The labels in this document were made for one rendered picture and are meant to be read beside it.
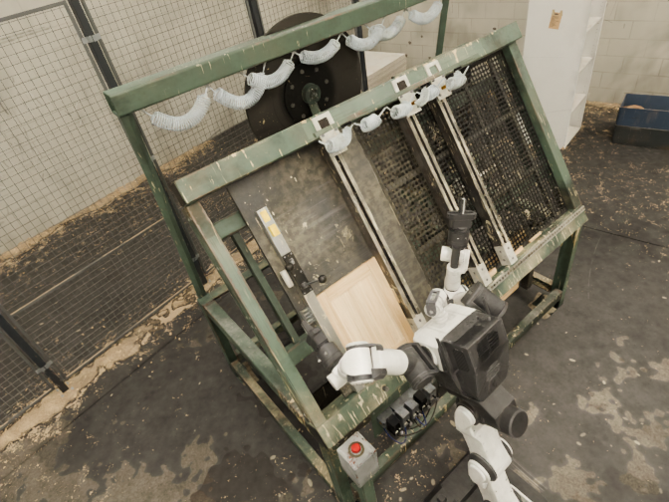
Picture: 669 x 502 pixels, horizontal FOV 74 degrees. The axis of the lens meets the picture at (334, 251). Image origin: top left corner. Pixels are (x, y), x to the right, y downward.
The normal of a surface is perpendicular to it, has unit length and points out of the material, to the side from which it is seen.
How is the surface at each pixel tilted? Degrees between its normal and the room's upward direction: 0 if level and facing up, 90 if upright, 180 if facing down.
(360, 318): 58
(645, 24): 90
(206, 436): 0
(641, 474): 0
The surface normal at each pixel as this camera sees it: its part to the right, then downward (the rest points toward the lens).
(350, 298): 0.46, -0.05
